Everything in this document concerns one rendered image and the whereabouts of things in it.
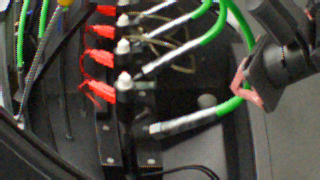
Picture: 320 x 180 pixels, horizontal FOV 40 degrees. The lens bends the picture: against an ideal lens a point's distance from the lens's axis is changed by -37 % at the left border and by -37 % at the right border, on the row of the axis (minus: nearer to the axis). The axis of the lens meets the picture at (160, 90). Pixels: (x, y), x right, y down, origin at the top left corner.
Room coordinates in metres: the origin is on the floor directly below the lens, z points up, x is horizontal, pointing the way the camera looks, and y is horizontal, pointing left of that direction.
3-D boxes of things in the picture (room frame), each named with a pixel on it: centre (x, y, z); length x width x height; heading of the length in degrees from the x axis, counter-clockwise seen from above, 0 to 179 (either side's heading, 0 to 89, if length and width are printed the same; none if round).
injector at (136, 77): (0.76, 0.04, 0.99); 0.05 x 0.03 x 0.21; 96
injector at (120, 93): (0.68, 0.04, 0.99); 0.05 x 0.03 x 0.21; 96
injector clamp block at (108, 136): (0.80, 0.06, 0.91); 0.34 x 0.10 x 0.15; 6
